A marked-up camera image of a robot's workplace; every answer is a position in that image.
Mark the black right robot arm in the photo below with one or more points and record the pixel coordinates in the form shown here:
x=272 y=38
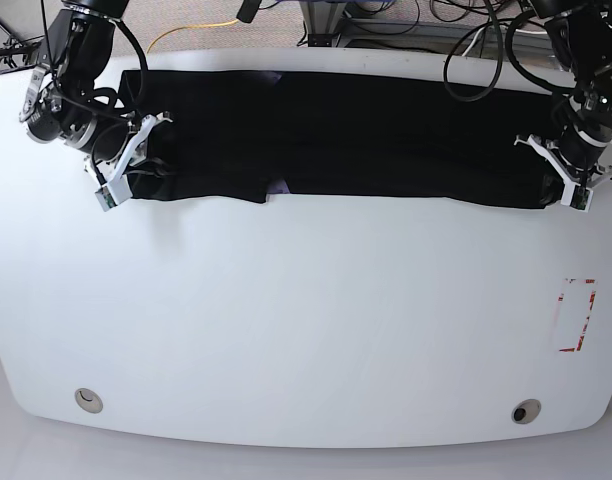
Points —
x=64 y=101

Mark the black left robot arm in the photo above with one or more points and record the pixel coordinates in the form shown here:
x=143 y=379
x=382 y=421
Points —
x=582 y=42

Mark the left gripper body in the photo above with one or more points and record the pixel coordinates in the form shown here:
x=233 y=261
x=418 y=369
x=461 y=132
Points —
x=575 y=156

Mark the black graphic T-shirt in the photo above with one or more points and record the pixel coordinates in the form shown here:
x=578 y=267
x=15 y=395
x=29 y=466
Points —
x=249 y=134

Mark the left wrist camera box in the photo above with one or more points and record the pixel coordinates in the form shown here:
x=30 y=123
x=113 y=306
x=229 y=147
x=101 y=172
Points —
x=577 y=197

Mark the left table cable grommet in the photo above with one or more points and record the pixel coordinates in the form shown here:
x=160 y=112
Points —
x=88 y=400

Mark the right table cable grommet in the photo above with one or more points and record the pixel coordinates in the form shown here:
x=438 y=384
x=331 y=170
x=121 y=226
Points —
x=526 y=411

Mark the aluminium frame stand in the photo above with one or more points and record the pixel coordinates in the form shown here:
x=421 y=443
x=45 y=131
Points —
x=388 y=24

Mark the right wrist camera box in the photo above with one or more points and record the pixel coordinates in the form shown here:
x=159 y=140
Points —
x=113 y=194

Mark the table cable grommet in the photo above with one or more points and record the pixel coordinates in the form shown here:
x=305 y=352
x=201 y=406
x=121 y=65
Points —
x=526 y=411
x=88 y=400

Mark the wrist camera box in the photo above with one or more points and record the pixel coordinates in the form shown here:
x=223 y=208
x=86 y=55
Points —
x=113 y=194
x=577 y=197

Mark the red tape rectangle marking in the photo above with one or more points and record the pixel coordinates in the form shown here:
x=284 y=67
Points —
x=573 y=313

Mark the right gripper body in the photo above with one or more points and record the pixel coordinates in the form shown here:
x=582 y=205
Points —
x=114 y=148

